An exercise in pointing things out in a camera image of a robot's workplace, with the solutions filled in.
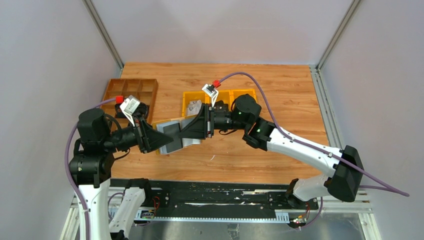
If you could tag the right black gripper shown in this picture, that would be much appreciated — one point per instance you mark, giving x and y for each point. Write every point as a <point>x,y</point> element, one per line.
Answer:
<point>210,121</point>

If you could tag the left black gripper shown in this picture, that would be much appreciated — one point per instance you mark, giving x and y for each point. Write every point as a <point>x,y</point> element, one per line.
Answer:
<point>142,135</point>

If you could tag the yellow leather card holder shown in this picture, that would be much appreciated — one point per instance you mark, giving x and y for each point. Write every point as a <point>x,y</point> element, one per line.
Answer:
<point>183,121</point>

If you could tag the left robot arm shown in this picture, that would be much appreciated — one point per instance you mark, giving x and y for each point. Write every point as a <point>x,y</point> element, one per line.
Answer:
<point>91,172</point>

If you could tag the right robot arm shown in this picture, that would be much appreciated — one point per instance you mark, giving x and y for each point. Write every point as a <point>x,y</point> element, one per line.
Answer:
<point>341,169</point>

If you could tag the grey cards pile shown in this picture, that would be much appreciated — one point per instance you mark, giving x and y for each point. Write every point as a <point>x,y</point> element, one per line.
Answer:
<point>193,107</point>

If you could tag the left yellow bin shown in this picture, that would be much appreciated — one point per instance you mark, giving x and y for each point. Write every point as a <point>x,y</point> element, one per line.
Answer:
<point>193,95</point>

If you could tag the yellow bin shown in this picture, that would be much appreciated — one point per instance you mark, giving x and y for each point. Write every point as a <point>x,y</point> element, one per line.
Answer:
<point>193,95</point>
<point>223,101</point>
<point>239,92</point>

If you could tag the middle yellow bin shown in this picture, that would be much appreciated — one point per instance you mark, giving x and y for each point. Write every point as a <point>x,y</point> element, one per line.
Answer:
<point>223,101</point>

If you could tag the wooden compartment tray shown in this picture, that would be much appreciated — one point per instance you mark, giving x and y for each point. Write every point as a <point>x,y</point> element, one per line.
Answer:
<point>144,89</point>

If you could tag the right yellow bin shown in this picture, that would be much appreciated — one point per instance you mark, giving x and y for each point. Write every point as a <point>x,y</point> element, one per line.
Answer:
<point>239,92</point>

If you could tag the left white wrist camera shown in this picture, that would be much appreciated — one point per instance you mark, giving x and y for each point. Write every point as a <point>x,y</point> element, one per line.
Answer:
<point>129,107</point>

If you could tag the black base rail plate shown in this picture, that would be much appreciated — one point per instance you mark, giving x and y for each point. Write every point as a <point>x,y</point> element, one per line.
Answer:
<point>219,200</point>

